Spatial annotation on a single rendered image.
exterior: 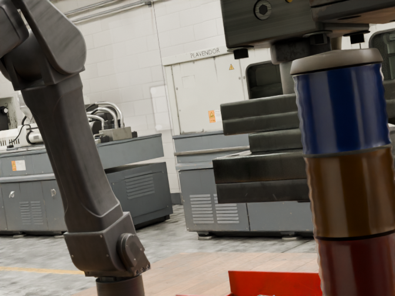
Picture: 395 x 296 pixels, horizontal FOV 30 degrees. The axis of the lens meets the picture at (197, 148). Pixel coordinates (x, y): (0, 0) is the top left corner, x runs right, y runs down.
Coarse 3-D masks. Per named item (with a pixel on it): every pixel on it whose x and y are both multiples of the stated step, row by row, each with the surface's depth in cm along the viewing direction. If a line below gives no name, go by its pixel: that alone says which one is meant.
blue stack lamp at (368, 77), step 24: (336, 72) 30; (360, 72) 30; (312, 96) 30; (336, 96) 30; (360, 96) 30; (312, 120) 31; (336, 120) 30; (360, 120) 30; (384, 120) 30; (312, 144) 31; (336, 144) 30; (360, 144) 30; (384, 144) 30
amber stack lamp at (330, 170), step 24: (312, 168) 31; (336, 168) 30; (360, 168) 30; (384, 168) 30; (312, 192) 31; (336, 192) 30; (360, 192) 30; (384, 192) 30; (312, 216) 32; (336, 216) 30; (360, 216) 30; (384, 216) 30
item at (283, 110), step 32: (288, 64) 59; (288, 96) 57; (384, 96) 52; (224, 128) 61; (256, 128) 59; (288, 128) 57; (224, 160) 57; (256, 160) 55; (288, 160) 54; (224, 192) 57; (256, 192) 56; (288, 192) 54
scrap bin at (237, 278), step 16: (240, 272) 98; (256, 272) 97; (272, 272) 95; (288, 272) 94; (304, 272) 92; (240, 288) 98; (256, 288) 97; (272, 288) 95; (288, 288) 94; (304, 288) 93; (320, 288) 91
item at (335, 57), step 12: (372, 48) 30; (300, 60) 31; (312, 60) 30; (324, 60) 30; (336, 60) 30; (348, 60) 30; (360, 60) 30; (372, 60) 30; (300, 72) 31; (312, 72) 32
